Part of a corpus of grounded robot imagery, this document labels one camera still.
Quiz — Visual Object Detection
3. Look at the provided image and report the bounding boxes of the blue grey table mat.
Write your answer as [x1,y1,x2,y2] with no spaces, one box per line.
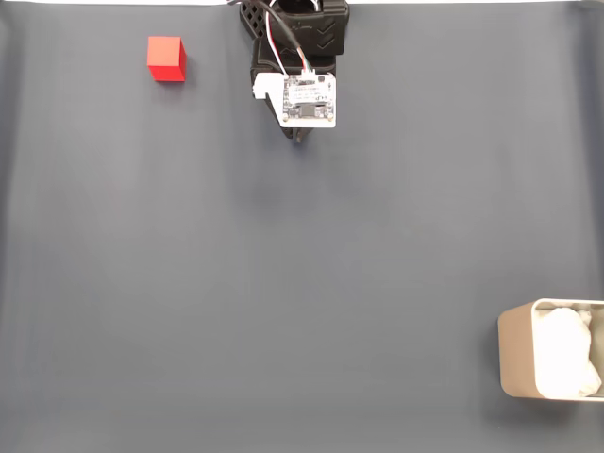
[0,3,604,453]

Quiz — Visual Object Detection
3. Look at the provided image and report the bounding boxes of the beige box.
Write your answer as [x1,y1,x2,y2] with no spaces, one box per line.
[497,297,604,403]

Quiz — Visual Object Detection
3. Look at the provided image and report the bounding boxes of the black camera cable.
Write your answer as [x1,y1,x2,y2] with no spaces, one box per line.
[252,0,316,79]

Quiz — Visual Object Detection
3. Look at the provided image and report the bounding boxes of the white crumpled tissue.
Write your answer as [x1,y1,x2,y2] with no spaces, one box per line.
[534,306,604,399]

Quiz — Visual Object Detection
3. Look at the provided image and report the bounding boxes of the red cube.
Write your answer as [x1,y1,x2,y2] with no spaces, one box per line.
[146,36,188,84]

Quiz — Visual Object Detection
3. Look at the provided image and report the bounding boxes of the white camera board mount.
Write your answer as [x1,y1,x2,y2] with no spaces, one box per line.
[253,70,338,129]

